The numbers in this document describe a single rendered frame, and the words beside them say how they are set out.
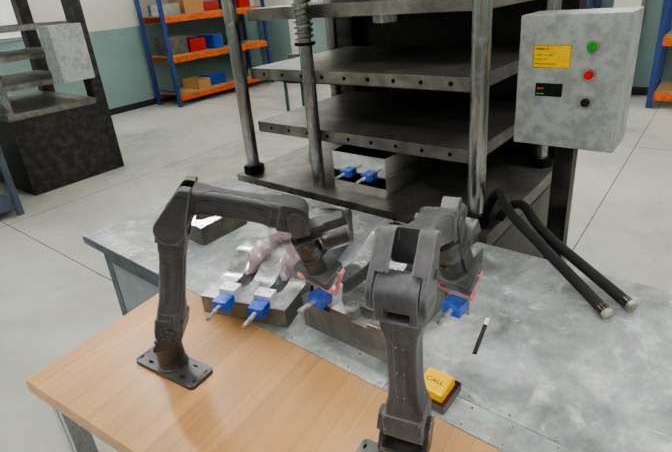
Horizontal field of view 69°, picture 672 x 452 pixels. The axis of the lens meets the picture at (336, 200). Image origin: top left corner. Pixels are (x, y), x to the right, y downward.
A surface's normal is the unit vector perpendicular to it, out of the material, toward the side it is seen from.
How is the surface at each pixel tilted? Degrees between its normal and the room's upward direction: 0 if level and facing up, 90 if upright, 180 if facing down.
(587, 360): 0
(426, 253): 48
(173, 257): 101
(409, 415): 92
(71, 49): 90
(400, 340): 92
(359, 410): 0
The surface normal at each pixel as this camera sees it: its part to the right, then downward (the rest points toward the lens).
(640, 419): -0.08, -0.91
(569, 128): -0.62, 0.36
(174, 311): 0.15, 0.18
